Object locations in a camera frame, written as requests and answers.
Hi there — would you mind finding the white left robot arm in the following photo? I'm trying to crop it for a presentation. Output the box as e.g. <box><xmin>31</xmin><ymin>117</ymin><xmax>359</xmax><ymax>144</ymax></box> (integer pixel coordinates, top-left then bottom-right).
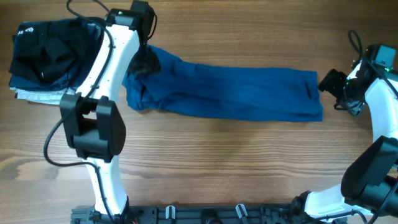
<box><xmin>60</xmin><ymin>5</ymin><xmax>160</xmax><ymax>223</ymax></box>

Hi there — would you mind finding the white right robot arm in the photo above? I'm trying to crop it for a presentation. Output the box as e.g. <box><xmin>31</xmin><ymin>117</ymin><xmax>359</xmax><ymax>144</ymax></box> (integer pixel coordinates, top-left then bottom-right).
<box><xmin>289</xmin><ymin>62</ymin><xmax>397</xmax><ymax>223</ymax></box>

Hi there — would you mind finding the blue polo shirt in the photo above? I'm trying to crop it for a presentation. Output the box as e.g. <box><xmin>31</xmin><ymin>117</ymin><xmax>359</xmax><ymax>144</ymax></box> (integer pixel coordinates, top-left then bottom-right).
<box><xmin>123</xmin><ymin>46</ymin><xmax>323</xmax><ymax>122</ymax></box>

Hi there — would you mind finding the white folded garment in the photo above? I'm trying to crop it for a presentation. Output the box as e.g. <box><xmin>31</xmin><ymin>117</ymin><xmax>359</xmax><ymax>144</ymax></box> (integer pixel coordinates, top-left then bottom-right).
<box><xmin>10</xmin><ymin>87</ymin><xmax>76</xmax><ymax>105</ymax></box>

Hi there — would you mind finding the navy folded garment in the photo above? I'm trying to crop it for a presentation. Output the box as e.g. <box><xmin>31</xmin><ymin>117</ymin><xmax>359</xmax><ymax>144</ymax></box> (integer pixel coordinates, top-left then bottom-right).
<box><xmin>8</xmin><ymin>21</ymin><xmax>102</xmax><ymax>92</ymax></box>

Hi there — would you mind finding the black folded garment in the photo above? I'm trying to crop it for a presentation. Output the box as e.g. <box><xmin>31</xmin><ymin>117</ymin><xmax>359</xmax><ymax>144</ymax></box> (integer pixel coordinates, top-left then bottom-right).
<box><xmin>8</xmin><ymin>17</ymin><xmax>105</xmax><ymax>90</ymax></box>

